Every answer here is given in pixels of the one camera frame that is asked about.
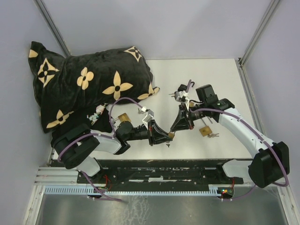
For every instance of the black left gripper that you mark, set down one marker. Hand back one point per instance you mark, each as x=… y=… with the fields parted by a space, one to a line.
x=156 y=134

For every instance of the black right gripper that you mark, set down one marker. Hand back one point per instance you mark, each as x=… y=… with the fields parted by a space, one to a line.
x=180 y=123

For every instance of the large padlock keys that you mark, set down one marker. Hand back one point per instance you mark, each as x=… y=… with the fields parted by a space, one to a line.
x=140 y=111

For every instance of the black padlock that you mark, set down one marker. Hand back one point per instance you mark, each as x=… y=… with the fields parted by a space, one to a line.
x=186 y=88

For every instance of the large brass padlock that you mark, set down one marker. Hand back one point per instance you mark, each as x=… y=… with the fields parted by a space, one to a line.
x=121 y=118

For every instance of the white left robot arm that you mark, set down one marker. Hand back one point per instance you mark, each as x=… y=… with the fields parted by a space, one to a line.
x=75 y=146

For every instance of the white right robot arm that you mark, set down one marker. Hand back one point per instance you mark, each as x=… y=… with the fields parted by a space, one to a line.
x=269 y=162

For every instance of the brass padlock long shackle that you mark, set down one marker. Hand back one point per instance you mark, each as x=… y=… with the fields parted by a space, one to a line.
x=206 y=130

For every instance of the long shackle padlock keys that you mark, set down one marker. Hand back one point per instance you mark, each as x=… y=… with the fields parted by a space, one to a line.
x=212 y=135

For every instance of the black floral garment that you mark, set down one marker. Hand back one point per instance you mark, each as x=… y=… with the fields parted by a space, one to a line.
x=95 y=117

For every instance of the black floral plush pillow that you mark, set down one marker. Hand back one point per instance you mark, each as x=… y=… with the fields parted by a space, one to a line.
x=64 y=85

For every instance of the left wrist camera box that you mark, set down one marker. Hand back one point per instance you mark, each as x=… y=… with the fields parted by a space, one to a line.
x=149 y=115

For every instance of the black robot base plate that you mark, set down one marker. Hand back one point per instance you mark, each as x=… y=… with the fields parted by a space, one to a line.
x=186 y=174

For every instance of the light blue cable duct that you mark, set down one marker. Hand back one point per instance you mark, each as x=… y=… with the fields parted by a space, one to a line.
x=89 y=190

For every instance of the right aluminium frame post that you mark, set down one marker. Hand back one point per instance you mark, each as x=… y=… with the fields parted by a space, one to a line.
x=262 y=26

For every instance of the aluminium frame post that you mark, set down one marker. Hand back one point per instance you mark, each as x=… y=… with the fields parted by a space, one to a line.
x=53 y=28
x=262 y=26

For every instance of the left aluminium frame post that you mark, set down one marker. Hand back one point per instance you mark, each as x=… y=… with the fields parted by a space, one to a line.
x=53 y=28

